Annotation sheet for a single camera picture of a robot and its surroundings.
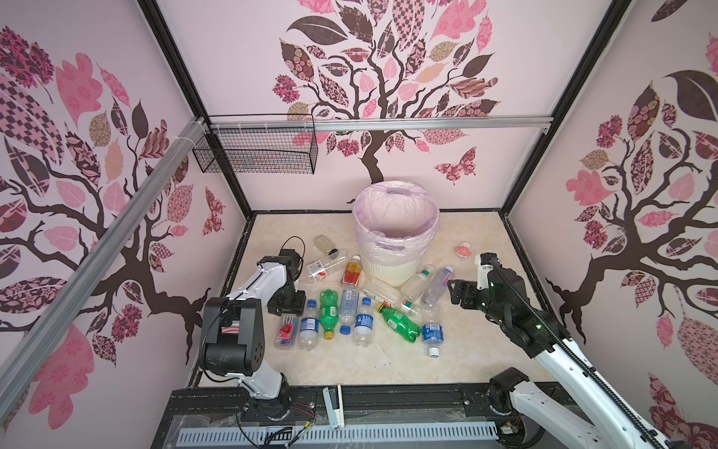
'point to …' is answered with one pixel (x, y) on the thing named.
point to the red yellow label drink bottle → (352, 270)
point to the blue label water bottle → (308, 326)
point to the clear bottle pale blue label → (350, 296)
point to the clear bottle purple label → (437, 286)
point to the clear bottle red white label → (318, 269)
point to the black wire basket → (264, 143)
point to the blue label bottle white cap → (433, 337)
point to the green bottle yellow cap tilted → (409, 330)
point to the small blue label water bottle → (364, 323)
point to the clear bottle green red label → (384, 292)
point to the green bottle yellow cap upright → (328, 312)
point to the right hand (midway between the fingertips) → (460, 281)
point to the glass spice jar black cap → (326, 247)
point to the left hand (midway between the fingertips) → (288, 317)
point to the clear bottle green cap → (414, 288)
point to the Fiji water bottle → (287, 332)
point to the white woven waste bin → (394, 275)
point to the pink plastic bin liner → (395, 223)
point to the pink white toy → (463, 250)
